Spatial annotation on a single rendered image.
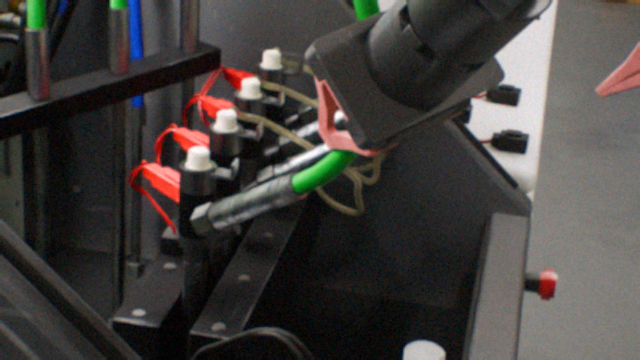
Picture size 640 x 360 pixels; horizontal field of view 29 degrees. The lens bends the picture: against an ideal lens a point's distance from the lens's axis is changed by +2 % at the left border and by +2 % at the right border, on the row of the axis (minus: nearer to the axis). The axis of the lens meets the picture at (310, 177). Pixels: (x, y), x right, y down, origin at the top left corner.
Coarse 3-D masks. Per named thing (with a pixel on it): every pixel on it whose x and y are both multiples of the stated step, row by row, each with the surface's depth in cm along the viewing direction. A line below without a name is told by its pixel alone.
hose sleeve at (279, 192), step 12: (276, 180) 80; (288, 180) 79; (252, 192) 81; (264, 192) 80; (276, 192) 79; (288, 192) 79; (216, 204) 84; (228, 204) 82; (240, 204) 82; (252, 204) 81; (264, 204) 80; (276, 204) 80; (288, 204) 80; (216, 216) 83; (228, 216) 83; (240, 216) 82; (252, 216) 82
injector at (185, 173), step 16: (192, 176) 93; (208, 176) 94; (192, 192) 94; (208, 192) 94; (192, 208) 95; (192, 240) 96; (208, 240) 96; (224, 240) 96; (192, 256) 97; (192, 272) 97; (192, 288) 98; (192, 304) 99; (192, 320) 99
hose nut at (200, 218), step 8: (200, 208) 85; (208, 208) 84; (192, 216) 85; (200, 216) 84; (208, 216) 84; (192, 224) 85; (200, 224) 84; (208, 224) 84; (200, 232) 84; (208, 232) 84; (216, 232) 85
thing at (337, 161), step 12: (360, 0) 71; (372, 0) 71; (360, 12) 72; (372, 12) 72; (336, 156) 76; (348, 156) 76; (312, 168) 78; (324, 168) 77; (336, 168) 76; (300, 180) 78; (312, 180) 78; (324, 180) 77; (300, 192) 79
